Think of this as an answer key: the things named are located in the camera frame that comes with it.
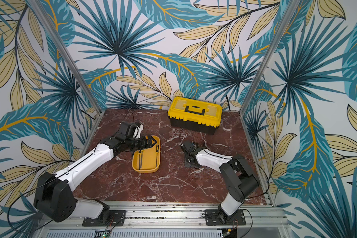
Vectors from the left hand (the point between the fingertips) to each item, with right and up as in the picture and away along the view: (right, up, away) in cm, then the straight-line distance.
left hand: (150, 145), depth 82 cm
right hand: (+24, -12, +11) cm, 29 cm away
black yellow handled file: (-9, -6, +13) cm, 18 cm away
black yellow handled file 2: (+2, -6, +16) cm, 17 cm away
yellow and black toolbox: (+26, +18, +14) cm, 35 cm away
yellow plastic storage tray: (-3, -11, +10) cm, 15 cm away
